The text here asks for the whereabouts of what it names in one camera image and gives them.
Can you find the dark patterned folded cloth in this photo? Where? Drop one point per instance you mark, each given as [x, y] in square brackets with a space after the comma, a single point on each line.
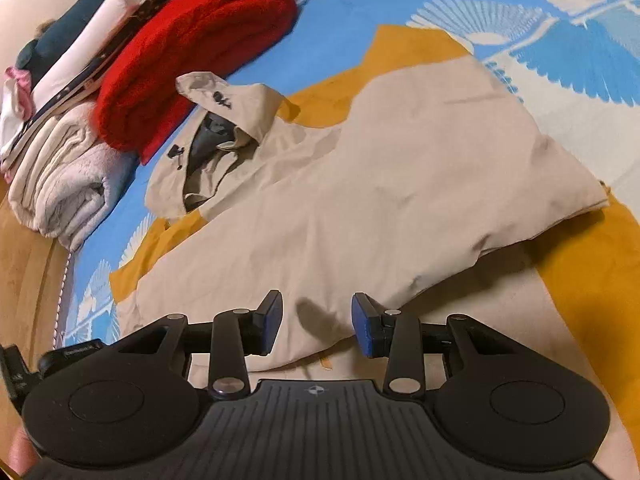
[100, 63]

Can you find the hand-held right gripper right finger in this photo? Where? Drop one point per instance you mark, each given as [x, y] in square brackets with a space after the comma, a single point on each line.
[362, 326]

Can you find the pink cloth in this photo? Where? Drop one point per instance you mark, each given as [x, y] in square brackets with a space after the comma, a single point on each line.
[17, 77]

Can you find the red folded blanket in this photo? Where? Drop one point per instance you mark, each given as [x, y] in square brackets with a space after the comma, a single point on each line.
[190, 60]

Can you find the tan plush toy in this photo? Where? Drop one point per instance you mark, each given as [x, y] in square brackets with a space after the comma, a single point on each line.
[45, 30]

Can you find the white crumpled cloth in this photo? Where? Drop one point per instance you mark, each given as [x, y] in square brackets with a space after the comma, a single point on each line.
[12, 125]

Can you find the white folded cloth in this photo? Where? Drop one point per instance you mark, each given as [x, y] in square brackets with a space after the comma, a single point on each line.
[85, 45]

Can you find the beige and yellow jacket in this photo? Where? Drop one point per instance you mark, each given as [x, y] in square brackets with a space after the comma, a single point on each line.
[350, 185]

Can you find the white folded blanket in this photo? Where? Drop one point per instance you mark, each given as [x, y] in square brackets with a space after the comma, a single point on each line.
[60, 180]

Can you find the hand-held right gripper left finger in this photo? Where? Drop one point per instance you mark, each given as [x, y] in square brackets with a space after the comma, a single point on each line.
[272, 321]

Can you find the wooden bed frame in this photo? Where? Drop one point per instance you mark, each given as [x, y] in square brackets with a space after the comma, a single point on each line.
[30, 270]

